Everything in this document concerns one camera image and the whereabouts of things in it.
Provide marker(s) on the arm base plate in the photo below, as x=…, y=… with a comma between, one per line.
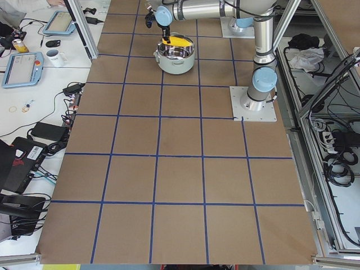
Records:
x=237, y=28
x=246, y=110

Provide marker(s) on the near teach pendant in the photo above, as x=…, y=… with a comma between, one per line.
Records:
x=23, y=69

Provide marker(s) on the black power brick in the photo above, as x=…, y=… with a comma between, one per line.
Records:
x=49, y=131

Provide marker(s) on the aluminium frame post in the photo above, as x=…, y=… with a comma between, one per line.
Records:
x=75, y=10

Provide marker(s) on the white crumpled cloth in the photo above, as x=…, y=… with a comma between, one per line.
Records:
x=307, y=59

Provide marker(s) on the black laptop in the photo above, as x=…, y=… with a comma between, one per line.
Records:
x=29, y=156

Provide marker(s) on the black power adapter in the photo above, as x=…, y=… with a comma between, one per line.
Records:
x=73, y=89

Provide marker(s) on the yellow corn cob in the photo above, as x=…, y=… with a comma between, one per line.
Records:
x=176, y=41

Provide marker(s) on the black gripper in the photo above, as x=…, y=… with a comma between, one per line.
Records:
x=165, y=30

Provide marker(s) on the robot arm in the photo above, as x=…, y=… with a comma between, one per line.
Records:
x=241, y=15

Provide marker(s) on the pale green electric pot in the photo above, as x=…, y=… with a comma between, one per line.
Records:
x=175, y=60

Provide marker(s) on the white mug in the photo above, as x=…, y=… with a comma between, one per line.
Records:
x=57, y=58

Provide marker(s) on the yellow drink can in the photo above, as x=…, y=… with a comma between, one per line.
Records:
x=20, y=46

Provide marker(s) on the teach pendant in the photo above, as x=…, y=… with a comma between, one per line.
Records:
x=23, y=69
x=60, y=24

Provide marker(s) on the far teach pendant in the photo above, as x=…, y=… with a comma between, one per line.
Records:
x=60, y=24

